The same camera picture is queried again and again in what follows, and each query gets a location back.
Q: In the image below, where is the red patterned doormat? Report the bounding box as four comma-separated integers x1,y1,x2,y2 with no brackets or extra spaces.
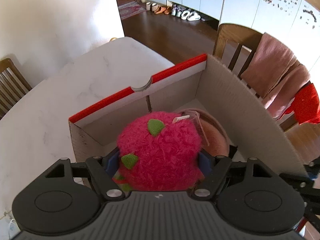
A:
118,1,146,20

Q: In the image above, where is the dark brown furry scarf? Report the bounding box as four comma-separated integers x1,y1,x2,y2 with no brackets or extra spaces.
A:
228,145,238,159

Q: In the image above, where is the pink fleece hat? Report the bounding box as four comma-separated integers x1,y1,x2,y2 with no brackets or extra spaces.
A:
178,108,231,156

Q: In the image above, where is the white usb cable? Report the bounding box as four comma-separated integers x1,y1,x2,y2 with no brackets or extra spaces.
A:
2,211,18,233

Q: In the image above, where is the red white cardboard box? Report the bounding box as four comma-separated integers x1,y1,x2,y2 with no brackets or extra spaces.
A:
69,54,307,176

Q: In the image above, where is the near wooden chair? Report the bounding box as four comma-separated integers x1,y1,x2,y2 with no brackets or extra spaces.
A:
213,23,263,79

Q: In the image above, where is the white refrigerator with magnets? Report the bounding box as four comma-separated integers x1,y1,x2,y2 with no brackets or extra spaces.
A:
220,0,319,68

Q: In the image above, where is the wooden chair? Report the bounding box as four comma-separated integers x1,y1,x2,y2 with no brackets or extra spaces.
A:
213,23,263,79
1,57,32,119

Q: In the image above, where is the far wooden chair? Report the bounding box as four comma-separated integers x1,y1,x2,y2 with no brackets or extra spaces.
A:
1,57,32,119

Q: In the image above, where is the row of shoes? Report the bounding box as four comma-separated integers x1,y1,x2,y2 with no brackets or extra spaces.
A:
145,2,213,22

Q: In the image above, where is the pink fuzzy strawberry plush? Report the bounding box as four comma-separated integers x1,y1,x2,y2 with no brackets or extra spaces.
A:
116,112,202,191

